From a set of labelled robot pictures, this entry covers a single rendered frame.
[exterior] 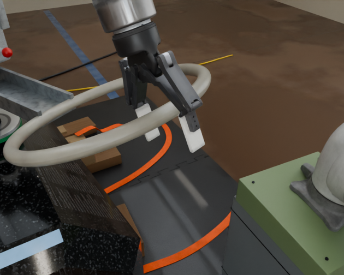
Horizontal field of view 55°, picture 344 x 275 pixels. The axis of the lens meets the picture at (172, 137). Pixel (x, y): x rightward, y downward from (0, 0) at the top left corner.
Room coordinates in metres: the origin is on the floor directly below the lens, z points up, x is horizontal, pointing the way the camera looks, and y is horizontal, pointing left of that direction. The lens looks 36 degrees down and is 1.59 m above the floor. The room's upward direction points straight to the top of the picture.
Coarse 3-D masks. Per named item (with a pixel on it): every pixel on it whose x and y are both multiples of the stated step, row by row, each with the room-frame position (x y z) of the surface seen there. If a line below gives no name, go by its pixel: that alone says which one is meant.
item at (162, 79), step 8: (144, 64) 0.50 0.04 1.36; (144, 72) 0.49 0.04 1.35; (152, 80) 0.48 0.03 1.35; (160, 80) 0.48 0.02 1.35; (160, 88) 0.48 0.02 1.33; (168, 88) 0.47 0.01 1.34; (168, 96) 0.46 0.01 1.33; (176, 96) 0.46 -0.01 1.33; (176, 104) 0.45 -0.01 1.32; (184, 112) 0.44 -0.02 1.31
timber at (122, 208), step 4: (124, 204) 1.32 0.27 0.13; (120, 208) 1.29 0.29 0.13; (124, 208) 1.29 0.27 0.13; (124, 212) 1.26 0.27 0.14; (128, 212) 1.26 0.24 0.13; (124, 216) 1.23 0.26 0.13; (128, 216) 1.23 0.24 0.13; (128, 220) 1.20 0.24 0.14; (132, 220) 1.20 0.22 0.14; (132, 224) 1.18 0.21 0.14; (136, 228) 1.15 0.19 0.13; (136, 232) 1.12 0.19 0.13; (140, 236) 1.10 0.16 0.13
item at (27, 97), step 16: (0, 80) 1.02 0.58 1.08; (16, 80) 0.97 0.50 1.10; (32, 80) 0.92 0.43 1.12; (0, 96) 0.83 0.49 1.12; (16, 96) 0.90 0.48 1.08; (32, 96) 0.90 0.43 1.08; (48, 96) 0.88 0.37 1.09; (64, 96) 0.84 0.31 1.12; (16, 112) 0.79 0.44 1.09; (32, 112) 0.75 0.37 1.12
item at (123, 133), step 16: (192, 64) 0.77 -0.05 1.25; (208, 80) 0.62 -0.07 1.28; (80, 96) 0.84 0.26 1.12; (96, 96) 0.86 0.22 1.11; (48, 112) 0.76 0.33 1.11; (64, 112) 0.80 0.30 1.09; (160, 112) 0.49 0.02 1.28; (176, 112) 0.50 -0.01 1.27; (32, 128) 0.68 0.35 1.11; (128, 128) 0.45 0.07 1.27; (144, 128) 0.46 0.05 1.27; (16, 144) 0.57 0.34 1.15; (80, 144) 0.44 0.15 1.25; (96, 144) 0.43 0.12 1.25; (112, 144) 0.44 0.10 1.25; (16, 160) 0.47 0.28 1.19; (32, 160) 0.45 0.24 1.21; (48, 160) 0.43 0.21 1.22; (64, 160) 0.43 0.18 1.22
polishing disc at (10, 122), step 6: (0, 114) 1.11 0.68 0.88; (6, 114) 1.11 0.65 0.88; (12, 114) 1.11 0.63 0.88; (6, 120) 1.07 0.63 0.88; (12, 120) 1.07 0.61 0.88; (18, 120) 1.07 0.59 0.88; (0, 126) 1.03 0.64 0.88; (6, 126) 1.03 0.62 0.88; (12, 126) 1.03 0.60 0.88; (18, 126) 1.04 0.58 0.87; (0, 132) 0.99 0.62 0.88; (6, 132) 0.99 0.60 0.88; (12, 132) 1.00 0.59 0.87; (0, 138) 0.96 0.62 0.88
